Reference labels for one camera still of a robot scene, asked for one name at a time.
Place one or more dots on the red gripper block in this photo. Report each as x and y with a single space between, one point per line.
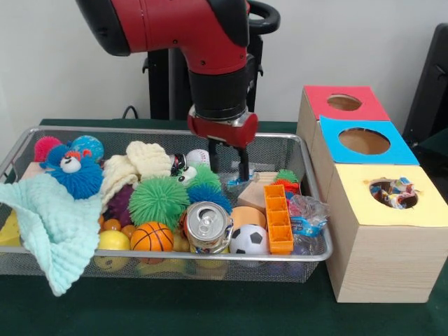
224 133

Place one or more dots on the green spiky ball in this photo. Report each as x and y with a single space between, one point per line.
159 201

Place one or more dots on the cream waffle cloth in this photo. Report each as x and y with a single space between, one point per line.
129 168

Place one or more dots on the white colourful spotted cloth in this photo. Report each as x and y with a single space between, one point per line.
395 192

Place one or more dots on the mint green waffle cloth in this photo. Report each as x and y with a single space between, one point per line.
56 231

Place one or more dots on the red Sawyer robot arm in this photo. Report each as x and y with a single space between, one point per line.
182 35

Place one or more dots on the clear mesh bin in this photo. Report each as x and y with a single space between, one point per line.
308 262

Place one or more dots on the wooden three-hole box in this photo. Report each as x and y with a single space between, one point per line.
385 259

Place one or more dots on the plain wooden cube block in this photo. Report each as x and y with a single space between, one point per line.
252 197

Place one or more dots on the round wooden disc toy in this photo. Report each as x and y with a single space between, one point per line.
248 215

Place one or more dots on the silver drink can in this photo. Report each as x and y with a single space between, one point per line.
208 227

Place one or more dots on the orange plastic gear toy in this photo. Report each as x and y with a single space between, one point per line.
278 220

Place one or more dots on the small soccer ball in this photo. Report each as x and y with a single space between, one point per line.
249 240

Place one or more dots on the clear plastic packet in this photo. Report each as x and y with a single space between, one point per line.
308 213

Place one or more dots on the small orange basketball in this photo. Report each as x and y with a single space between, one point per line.
151 238

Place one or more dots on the yellow ball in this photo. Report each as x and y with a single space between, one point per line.
113 241

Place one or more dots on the large blue spiky ball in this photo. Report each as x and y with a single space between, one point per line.
73 175

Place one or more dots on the black panel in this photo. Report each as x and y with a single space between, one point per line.
430 91

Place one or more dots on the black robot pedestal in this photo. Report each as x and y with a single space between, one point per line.
262 21

